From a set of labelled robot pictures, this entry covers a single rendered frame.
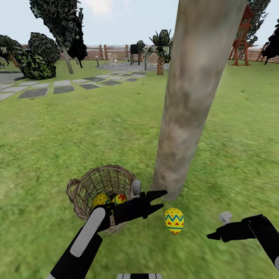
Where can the easter egg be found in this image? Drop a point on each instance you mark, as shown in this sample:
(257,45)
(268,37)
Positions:
(120,198)
(174,220)
(100,199)

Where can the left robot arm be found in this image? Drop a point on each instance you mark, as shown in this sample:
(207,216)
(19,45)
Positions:
(78,257)

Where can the wicker basket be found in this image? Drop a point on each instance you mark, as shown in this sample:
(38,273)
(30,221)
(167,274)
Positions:
(80,203)

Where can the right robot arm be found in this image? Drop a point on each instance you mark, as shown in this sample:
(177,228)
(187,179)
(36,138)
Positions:
(255,226)

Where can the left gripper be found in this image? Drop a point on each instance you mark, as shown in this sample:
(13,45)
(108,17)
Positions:
(140,207)

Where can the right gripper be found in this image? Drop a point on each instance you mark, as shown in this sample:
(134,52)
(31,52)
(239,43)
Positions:
(227,232)

